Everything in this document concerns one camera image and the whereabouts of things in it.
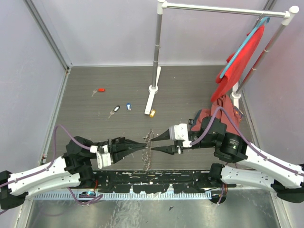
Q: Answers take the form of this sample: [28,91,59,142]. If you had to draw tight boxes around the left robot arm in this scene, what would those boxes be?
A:
[0,136,147,210]

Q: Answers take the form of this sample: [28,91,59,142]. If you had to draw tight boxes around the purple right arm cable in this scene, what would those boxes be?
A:
[190,106,304,205]

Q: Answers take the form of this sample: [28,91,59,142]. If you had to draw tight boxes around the red cloth on hanger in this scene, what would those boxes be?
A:
[210,25,265,102]

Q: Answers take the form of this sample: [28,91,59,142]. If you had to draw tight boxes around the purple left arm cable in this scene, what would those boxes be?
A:
[0,125,104,216]

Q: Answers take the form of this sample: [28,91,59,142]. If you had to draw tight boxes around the blue clothes hanger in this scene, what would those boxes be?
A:
[219,17,270,79]

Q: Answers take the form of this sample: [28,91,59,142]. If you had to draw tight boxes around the key with small red tag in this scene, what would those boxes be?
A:
[92,88,105,97]

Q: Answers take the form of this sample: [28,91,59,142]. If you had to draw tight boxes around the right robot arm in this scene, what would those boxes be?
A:
[154,116,304,203]

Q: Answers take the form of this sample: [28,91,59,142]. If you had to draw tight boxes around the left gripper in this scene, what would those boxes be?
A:
[95,137,147,164]

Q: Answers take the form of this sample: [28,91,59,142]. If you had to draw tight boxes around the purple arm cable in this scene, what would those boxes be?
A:
[0,125,104,216]
[190,106,304,205]

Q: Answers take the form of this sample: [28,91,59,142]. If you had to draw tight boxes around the white slotted cable duct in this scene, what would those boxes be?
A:
[33,190,212,200]

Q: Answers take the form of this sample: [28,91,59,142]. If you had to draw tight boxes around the metal disc keyring organizer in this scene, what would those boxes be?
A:
[142,129,154,171]

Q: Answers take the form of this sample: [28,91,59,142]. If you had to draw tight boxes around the white clothes rack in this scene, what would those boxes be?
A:
[144,0,299,115]

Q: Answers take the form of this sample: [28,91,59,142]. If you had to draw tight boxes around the key with black tag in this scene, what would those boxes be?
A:
[108,105,120,119]

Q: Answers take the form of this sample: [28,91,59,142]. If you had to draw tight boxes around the blue key tag with key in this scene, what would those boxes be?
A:
[126,103,132,111]

